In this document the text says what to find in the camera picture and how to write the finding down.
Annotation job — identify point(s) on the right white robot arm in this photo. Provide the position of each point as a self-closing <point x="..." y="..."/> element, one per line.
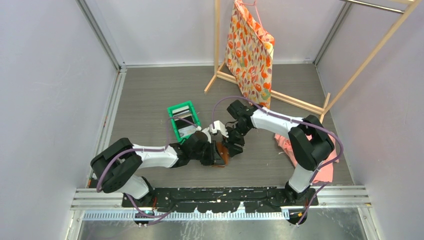
<point x="311" y="145"/>

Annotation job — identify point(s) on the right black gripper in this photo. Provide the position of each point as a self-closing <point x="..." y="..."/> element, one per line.
<point x="229" y="142"/>

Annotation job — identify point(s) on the silver card in bin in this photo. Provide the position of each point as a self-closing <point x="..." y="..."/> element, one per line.
<point x="186" y="131"/>

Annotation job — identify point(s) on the aluminium frame rail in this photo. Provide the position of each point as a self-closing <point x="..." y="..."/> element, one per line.
<point x="117" y="206"/>

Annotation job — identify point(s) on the pink hanger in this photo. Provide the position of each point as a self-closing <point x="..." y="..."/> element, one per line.
<point x="251" y="10"/>

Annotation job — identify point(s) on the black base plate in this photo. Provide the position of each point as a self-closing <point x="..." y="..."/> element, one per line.
<point x="267" y="199"/>

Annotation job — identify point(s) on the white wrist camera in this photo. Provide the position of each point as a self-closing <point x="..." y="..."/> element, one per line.
<point x="217" y="127"/>
<point x="205" y="135"/>

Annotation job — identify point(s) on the floral fabric bag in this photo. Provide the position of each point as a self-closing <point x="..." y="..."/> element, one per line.
<point x="249" y="54"/>

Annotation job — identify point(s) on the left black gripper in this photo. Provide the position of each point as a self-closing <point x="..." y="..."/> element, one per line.
<point x="211" y="158"/>

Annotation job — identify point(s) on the pink cloth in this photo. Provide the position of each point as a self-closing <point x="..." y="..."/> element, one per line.
<point x="324" y="175"/>

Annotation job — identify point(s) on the wooden clothes rack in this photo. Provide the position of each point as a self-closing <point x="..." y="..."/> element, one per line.
<point x="327" y="59"/>

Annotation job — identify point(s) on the brown leather card holder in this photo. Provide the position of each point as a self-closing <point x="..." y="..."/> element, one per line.
<point x="221" y="155"/>

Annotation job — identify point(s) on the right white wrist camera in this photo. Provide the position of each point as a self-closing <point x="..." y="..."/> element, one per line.
<point x="217" y="127"/>

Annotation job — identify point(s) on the green plastic bin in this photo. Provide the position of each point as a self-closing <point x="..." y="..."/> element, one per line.
<point x="183" y="115"/>

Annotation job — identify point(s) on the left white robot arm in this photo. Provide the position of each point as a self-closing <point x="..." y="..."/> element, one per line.
<point x="115" y="167"/>

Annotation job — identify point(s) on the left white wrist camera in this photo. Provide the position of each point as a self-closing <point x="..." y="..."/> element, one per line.
<point x="205" y="135"/>

